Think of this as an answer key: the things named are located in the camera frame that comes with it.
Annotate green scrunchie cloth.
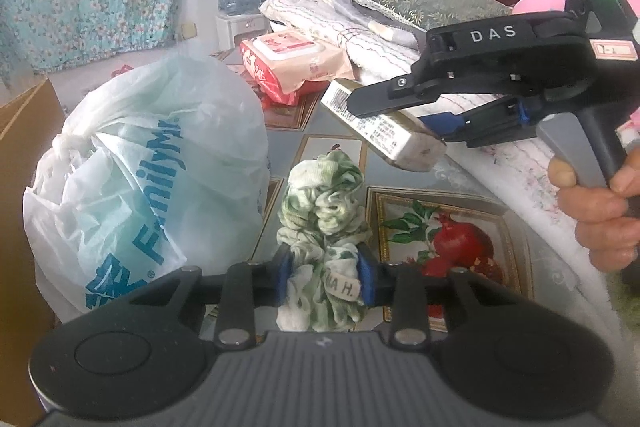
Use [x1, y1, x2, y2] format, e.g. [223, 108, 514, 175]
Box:
[277, 150, 371, 333]

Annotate person right hand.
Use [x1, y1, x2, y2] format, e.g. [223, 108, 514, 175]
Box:
[548, 148, 640, 272]

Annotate white striped blanket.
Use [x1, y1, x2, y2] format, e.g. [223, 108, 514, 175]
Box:
[258, 0, 622, 308]

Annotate pink wet wipes pack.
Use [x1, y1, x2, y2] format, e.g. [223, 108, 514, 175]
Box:
[240, 29, 355, 106]

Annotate white plastic bag blue print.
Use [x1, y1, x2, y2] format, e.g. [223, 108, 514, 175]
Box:
[23, 55, 270, 322]

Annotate brown cardboard box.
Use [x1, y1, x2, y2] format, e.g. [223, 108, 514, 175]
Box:
[0, 77, 66, 427]

